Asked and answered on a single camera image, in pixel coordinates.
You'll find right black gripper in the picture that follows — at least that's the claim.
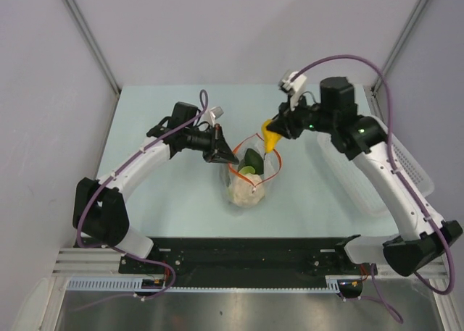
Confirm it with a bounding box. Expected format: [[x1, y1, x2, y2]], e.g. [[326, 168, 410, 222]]
[[268, 92, 336, 140]]

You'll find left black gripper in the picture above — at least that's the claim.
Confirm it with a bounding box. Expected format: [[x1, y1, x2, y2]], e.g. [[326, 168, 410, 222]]
[[183, 124, 239, 165]]

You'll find yellow pepper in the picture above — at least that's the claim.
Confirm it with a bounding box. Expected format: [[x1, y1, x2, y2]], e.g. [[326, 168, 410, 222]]
[[261, 119, 282, 154]]

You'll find green avocado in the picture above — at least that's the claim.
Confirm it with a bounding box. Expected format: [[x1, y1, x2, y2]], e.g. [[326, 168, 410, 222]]
[[244, 148, 264, 175]]

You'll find clear zip top bag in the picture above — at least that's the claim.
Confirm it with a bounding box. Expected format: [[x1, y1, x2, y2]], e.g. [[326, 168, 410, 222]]
[[219, 133, 283, 209]]

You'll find white cauliflower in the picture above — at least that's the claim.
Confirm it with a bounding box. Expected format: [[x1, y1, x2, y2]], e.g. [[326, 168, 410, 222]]
[[228, 175, 265, 208]]

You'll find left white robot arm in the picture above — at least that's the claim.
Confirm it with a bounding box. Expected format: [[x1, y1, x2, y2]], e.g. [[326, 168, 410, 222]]
[[72, 102, 239, 273]]

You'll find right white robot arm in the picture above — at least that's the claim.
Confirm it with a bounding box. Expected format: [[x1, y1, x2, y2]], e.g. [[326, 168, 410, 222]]
[[265, 72, 463, 277]]

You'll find lime green fruit piece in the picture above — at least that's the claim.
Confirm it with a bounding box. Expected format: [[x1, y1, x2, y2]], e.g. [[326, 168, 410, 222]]
[[239, 166, 255, 175]]

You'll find white plastic basket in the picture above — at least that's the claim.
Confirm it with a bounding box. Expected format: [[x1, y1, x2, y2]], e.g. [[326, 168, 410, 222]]
[[317, 115, 435, 217]]

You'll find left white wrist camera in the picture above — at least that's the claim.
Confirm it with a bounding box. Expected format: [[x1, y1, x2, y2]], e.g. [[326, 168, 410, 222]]
[[206, 106, 224, 126]]

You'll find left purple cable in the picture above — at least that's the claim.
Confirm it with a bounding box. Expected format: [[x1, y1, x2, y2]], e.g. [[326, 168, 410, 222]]
[[74, 88, 210, 312]]

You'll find purple cable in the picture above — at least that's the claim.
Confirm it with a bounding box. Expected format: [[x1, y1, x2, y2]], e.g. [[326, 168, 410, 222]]
[[74, 88, 210, 312], [297, 54, 456, 324]]

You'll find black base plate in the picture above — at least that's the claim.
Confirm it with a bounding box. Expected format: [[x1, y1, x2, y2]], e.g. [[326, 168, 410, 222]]
[[117, 236, 378, 288]]

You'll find white cable duct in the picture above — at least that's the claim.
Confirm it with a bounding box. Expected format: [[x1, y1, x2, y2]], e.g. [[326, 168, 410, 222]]
[[66, 277, 362, 294]]

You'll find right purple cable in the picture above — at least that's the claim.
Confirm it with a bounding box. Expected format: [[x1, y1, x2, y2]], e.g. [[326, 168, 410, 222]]
[[297, 54, 456, 324]]

